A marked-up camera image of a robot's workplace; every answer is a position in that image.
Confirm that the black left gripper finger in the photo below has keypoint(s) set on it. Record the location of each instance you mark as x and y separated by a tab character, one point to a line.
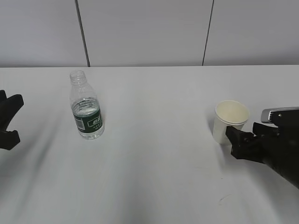
8	108
9	139

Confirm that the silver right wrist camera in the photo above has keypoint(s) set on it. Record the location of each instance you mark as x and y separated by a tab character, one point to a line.
285	116

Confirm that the clear green-label water bottle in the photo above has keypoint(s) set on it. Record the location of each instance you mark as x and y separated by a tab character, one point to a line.
85	107

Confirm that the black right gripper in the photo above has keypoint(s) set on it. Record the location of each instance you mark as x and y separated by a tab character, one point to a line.
280	148

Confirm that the white paper cup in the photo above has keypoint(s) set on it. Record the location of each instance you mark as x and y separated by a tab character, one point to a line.
228	113

